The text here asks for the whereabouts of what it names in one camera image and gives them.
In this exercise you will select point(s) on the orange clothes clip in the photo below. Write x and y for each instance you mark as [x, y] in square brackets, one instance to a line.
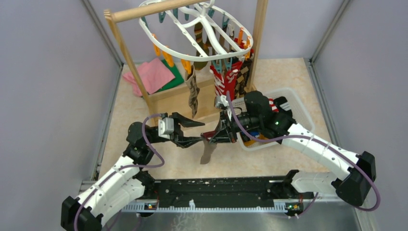
[240, 40]
[157, 50]
[168, 58]

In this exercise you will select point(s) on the red white striped sock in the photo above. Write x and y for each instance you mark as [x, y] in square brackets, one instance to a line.
[219, 83]

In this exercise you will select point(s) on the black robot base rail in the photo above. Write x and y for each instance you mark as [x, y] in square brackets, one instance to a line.
[273, 194]

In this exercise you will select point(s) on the brown argyle sock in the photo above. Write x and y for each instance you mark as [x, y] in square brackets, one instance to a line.
[243, 75]

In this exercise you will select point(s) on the olive striped hanging sock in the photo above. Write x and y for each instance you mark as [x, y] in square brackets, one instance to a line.
[198, 32]

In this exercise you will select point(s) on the pink cloth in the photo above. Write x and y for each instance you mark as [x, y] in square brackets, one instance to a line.
[154, 76]

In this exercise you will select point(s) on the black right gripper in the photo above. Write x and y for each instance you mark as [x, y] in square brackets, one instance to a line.
[222, 135]

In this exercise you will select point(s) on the black sock in basket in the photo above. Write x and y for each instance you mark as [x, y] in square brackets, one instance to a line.
[282, 104]

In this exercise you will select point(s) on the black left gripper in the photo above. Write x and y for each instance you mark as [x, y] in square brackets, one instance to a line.
[178, 137]

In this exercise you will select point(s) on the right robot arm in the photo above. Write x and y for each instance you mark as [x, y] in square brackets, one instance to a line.
[349, 175]

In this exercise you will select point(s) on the taupe sock maroon striped cuff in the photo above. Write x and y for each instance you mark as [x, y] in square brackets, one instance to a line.
[208, 147]

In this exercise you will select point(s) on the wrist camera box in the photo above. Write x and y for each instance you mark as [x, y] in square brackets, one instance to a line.
[221, 102]
[165, 127]

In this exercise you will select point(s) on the green cloth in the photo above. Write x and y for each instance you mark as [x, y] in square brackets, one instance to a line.
[176, 81]

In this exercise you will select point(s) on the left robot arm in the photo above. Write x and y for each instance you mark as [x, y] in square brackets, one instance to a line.
[128, 179]

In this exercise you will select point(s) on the teal clothes clip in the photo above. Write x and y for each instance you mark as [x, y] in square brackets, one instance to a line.
[217, 64]
[228, 63]

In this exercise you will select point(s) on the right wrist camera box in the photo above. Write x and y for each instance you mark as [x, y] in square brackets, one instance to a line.
[221, 102]

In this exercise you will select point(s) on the white plastic laundry basket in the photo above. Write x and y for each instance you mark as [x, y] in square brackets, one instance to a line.
[299, 111]

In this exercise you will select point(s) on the white round clip hanger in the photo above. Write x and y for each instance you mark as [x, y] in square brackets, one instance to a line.
[212, 33]

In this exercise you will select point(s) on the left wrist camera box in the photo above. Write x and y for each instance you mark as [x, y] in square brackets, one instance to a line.
[165, 127]

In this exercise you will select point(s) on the beige argyle sock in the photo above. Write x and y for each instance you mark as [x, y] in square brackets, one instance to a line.
[194, 90]

